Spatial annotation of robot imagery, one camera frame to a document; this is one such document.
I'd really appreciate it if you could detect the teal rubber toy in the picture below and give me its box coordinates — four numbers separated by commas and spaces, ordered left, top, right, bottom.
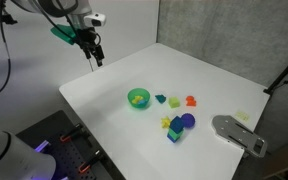
154, 94, 167, 105

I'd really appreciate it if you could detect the blue block rotated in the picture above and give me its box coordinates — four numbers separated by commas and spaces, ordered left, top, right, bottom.
169, 115, 185, 133

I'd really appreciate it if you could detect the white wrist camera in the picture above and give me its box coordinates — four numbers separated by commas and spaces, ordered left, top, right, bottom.
83, 12, 107, 28

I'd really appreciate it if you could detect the yellow spiky star toy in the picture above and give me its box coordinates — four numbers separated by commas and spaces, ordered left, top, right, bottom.
160, 115, 172, 130

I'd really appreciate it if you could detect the black perforated board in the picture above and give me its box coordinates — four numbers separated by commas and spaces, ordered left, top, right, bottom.
15, 109, 125, 180

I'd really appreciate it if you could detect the brown wooden furniture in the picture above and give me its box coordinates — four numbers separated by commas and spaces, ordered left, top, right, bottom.
243, 135, 288, 180

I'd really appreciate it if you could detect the black tripod pole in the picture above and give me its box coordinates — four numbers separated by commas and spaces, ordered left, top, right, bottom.
263, 48, 288, 96

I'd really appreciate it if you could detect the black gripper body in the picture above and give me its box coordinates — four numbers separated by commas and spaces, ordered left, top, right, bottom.
76, 27, 103, 51

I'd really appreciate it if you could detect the lime green cube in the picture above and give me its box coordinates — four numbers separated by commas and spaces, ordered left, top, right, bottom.
168, 96, 181, 109

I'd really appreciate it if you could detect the green translucent bowl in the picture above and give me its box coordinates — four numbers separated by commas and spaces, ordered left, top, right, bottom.
127, 87, 151, 110

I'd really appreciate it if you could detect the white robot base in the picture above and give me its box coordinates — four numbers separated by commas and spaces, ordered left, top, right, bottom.
0, 122, 57, 180

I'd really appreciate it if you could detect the orange handled clamp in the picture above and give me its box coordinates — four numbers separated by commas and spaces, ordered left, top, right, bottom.
59, 123, 85, 143
78, 149, 105, 174

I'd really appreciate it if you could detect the grey metal plate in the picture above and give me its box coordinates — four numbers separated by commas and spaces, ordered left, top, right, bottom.
211, 114, 268, 159

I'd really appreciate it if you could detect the orange rubber toy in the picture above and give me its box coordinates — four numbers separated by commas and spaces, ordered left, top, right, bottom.
185, 95, 197, 108

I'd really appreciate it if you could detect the pale yellow note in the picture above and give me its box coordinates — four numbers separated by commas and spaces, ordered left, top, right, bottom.
234, 110, 251, 123

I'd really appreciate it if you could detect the purple spiky ball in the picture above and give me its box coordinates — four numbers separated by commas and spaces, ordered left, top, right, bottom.
180, 112, 196, 129

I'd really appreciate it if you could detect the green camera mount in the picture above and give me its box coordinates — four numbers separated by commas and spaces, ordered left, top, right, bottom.
50, 23, 78, 46

